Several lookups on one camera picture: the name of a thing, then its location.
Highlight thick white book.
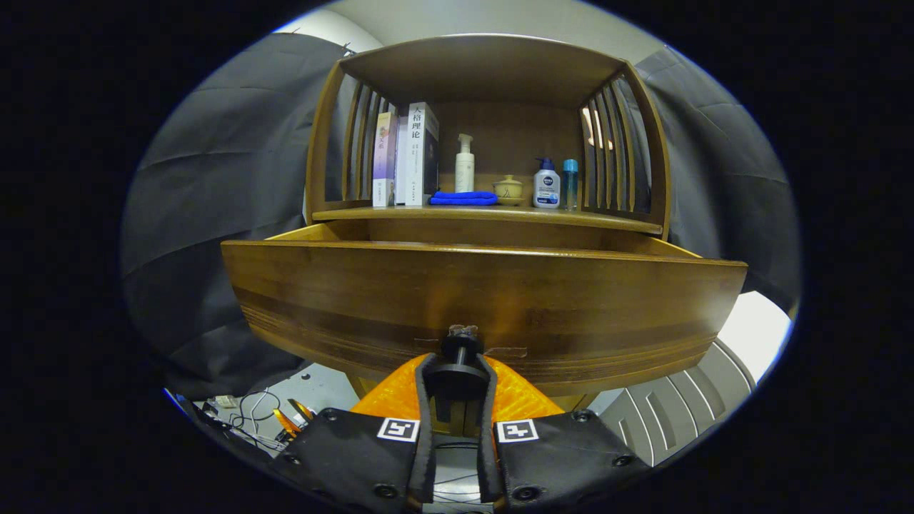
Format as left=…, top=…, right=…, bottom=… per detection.
left=395, top=101, right=440, bottom=208

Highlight white pump bottle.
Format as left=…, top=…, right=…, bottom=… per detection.
left=455, top=133, right=476, bottom=193

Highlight orange handled pliers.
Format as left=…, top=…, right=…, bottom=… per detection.
left=273, top=398, right=317, bottom=440

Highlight blue folded cloth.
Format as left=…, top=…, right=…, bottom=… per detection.
left=429, top=190, right=499, bottom=206

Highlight brown wooden cabinet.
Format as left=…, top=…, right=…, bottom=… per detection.
left=303, top=32, right=673, bottom=415

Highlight white flat sheet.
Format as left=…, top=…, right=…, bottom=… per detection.
left=714, top=289, right=795, bottom=365

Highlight black drawer knob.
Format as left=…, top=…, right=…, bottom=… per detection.
left=423, top=325, right=492, bottom=402

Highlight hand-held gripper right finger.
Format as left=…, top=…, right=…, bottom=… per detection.
left=475, top=353, right=652, bottom=513

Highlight white bottle blue cap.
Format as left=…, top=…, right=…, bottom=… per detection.
left=533, top=157, right=561, bottom=209

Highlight yellow lidded teacup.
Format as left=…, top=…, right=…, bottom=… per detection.
left=493, top=174, right=524, bottom=206

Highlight pink purple book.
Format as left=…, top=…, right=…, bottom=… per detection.
left=372, top=111, right=398, bottom=208

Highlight black floor cables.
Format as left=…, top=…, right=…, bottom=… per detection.
left=434, top=443, right=493, bottom=506

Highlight slim teal bottle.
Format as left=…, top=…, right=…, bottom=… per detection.
left=561, top=158, right=579, bottom=211

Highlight grey ribbed panel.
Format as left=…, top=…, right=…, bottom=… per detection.
left=593, top=339, right=758, bottom=468

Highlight thin black cable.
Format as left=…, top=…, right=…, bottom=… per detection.
left=207, top=389, right=315, bottom=454

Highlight brown wooden drawer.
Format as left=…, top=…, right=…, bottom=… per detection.
left=220, top=218, right=749, bottom=399

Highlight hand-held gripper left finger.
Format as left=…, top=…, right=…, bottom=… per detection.
left=270, top=352, right=438, bottom=514

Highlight brown wooden countertop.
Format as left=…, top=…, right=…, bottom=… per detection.
left=312, top=202, right=665, bottom=236

